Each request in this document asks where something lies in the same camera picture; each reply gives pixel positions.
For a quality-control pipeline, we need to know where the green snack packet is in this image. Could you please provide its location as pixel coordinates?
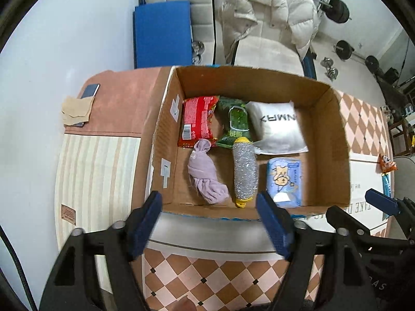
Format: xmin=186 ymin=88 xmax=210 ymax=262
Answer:
xmin=215 ymin=96 xmax=252 ymax=149

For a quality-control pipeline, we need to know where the white padded chair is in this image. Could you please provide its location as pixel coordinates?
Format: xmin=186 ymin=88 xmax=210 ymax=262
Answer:
xmin=232 ymin=36 xmax=305 ymax=76

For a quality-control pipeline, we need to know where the white puffer jacket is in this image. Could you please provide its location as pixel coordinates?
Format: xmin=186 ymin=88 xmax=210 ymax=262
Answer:
xmin=217 ymin=0 xmax=320 ymax=63

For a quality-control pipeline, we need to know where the chrome dumbbell under bench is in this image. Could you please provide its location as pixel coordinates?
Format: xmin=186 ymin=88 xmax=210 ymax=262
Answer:
xmin=191 ymin=40 xmax=205 ymax=65

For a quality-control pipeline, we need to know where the blue foam pad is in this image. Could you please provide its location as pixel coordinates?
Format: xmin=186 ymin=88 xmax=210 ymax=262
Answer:
xmin=133 ymin=0 xmax=192 ymax=69

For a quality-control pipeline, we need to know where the silver yellow scrub sponge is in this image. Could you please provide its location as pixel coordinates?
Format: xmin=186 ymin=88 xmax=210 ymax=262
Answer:
xmin=232 ymin=137 xmax=259 ymax=209

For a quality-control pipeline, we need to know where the black barbell weight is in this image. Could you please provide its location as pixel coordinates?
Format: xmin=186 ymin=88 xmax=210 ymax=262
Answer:
xmin=324 ymin=0 xmax=350 ymax=24

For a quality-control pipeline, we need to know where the white leather bench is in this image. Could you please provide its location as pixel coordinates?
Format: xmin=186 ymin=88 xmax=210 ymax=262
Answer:
xmin=139 ymin=0 xmax=216 ymax=65

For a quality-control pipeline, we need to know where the white packaged towel pillow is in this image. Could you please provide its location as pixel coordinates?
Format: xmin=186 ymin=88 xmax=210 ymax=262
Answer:
xmin=245 ymin=101 xmax=308 ymax=155

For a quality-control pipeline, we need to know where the beige folded cloth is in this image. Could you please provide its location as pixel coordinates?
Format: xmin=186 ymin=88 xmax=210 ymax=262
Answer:
xmin=61 ymin=96 xmax=95 ymax=126

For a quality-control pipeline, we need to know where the orange snack bag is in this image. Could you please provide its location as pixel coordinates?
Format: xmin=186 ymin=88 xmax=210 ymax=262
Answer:
xmin=378 ymin=154 xmax=397 ymax=173

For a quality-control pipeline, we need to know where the dark smartphone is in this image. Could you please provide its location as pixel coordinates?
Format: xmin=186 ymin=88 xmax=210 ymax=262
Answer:
xmin=74 ymin=83 xmax=100 ymax=127

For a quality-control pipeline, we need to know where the red snack packet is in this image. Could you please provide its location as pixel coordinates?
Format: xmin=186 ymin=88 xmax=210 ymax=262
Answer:
xmin=178 ymin=96 xmax=219 ymax=148

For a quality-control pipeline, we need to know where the lilac knotted cloth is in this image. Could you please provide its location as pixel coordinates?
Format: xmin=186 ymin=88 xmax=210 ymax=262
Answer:
xmin=188 ymin=138 xmax=229 ymax=205

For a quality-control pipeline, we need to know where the brown cardboard box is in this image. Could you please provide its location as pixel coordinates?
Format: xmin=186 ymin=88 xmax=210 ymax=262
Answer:
xmin=131 ymin=65 xmax=352 ymax=223

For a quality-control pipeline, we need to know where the long blue snack packet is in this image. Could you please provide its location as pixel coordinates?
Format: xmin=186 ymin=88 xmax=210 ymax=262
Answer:
xmin=382 ymin=173 xmax=392 ymax=197

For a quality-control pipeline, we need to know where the blue cartoon tissue pack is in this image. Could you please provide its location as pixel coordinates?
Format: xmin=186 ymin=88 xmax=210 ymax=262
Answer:
xmin=266 ymin=157 xmax=302 ymax=209

